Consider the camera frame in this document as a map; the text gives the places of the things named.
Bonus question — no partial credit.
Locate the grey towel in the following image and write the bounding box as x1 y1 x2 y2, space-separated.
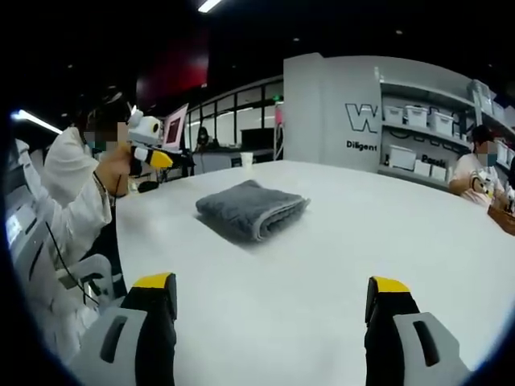
195 179 312 244

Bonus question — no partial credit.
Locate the person's left hand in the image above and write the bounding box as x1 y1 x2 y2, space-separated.
99 147 134 196

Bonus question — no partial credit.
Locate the pink-framed screen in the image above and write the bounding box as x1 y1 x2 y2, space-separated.
162 103 190 150

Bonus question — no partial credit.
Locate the white chest device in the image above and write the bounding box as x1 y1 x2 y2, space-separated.
60 253 117 309

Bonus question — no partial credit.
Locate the person's white-clothed body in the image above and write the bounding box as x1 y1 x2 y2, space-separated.
14 92 134 365

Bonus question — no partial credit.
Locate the grey equipment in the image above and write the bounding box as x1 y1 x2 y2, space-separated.
2 138 56 285

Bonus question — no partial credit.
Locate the brown woven basket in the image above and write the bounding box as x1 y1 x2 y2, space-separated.
487 202 515 237

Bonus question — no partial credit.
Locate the white lettered display panel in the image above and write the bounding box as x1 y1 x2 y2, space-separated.
282 55 383 173

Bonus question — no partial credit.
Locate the group of white storage boxes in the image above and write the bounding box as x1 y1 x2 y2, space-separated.
382 80 515 183

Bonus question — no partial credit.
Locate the grey shelf unit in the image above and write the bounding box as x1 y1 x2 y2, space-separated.
377 66 515 187

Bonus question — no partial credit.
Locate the black cable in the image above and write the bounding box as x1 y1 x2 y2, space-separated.
43 170 124 306

